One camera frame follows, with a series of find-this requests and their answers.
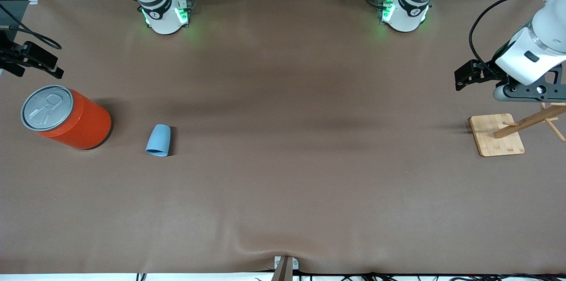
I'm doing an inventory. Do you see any light blue plastic cup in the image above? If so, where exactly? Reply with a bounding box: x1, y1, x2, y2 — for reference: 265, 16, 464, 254
145, 124, 172, 157

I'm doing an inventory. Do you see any wooden mug tree stand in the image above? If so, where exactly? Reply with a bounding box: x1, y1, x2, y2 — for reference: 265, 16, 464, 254
469, 103, 566, 158

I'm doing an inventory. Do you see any large orange can, grey lid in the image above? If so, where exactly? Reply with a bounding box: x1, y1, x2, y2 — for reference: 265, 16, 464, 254
20, 85, 112, 150

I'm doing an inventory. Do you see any brown table mat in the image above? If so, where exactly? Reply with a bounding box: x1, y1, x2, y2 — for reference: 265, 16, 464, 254
0, 0, 566, 275

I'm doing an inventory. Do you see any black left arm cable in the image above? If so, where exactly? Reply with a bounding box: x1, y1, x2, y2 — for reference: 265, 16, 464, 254
469, 0, 542, 79

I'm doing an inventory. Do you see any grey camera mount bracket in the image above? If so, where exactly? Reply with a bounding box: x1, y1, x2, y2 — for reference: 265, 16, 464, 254
271, 256, 300, 281

